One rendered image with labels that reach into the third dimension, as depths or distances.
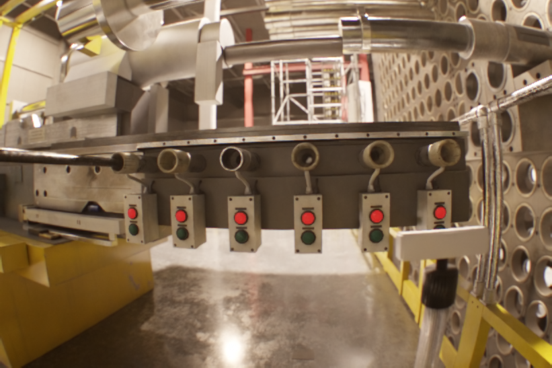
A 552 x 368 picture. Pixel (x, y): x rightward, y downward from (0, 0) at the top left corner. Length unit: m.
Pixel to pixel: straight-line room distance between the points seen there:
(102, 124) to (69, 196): 0.33
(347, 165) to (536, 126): 1.09
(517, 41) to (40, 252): 1.94
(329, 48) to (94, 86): 0.90
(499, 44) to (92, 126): 1.73
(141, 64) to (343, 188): 0.92
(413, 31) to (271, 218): 0.84
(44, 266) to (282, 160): 0.88
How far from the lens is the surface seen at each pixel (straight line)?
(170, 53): 1.18
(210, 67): 1.06
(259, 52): 1.12
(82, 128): 1.40
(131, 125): 1.25
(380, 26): 1.13
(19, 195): 1.75
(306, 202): 0.72
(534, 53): 1.44
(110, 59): 1.30
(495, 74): 1.84
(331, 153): 0.84
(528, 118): 1.59
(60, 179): 1.35
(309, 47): 1.10
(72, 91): 1.29
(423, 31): 1.18
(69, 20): 1.16
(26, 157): 0.64
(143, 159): 0.91
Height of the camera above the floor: 0.82
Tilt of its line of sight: 3 degrees up
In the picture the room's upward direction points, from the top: 1 degrees counter-clockwise
